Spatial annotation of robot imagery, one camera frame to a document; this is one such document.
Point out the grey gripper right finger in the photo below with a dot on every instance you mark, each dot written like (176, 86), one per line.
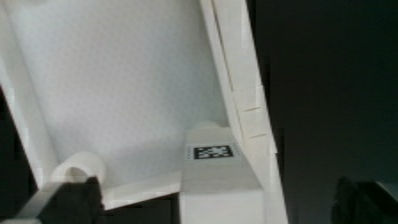
(364, 202)

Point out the white desk top tray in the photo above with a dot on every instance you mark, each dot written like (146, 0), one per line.
(110, 82)

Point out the white front fence bar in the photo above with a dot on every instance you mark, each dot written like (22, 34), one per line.
(244, 98)

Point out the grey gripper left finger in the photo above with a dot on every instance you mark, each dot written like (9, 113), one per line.
(64, 204)

